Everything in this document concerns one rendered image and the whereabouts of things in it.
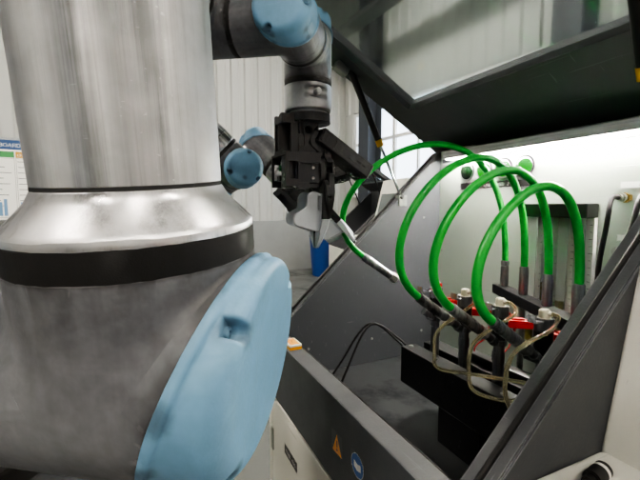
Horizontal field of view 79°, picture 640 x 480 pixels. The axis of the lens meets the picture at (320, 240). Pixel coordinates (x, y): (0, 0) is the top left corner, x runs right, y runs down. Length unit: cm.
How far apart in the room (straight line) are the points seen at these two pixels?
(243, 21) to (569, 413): 62
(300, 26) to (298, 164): 18
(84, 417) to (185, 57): 15
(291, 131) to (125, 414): 50
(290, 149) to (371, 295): 62
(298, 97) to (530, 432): 53
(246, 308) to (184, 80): 10
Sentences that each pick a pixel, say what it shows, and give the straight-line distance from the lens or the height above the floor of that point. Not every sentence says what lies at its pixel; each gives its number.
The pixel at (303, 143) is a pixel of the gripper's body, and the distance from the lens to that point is 62.
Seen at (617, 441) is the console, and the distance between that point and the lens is 64.
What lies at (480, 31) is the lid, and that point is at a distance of 90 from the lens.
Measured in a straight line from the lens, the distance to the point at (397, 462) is 60.
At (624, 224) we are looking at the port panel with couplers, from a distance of 93.
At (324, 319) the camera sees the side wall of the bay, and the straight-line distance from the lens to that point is 108.
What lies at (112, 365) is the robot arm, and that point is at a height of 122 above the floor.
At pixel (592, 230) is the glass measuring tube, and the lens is 95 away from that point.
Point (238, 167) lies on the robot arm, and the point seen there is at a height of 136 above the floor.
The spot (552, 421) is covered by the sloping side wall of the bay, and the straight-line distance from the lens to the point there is 56.
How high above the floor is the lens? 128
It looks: 5 degrees down
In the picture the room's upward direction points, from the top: straight up
